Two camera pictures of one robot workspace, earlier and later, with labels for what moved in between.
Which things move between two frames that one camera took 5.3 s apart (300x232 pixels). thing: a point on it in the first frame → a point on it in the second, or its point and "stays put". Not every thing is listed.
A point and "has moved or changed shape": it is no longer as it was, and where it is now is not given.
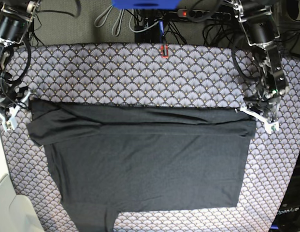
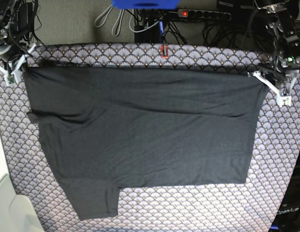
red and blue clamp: x=164 y=48 stays put
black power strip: x=199 y=13 stays put
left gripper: x=265 y=104 → x=279 y=70
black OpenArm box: x=290 y=216 stays put
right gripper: x=7 y=96 → x=7 y=51
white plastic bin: x=13 y=212 stays put
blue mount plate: x=146 y=4 stays put
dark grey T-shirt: x=105 y=158 has moved or changed shape
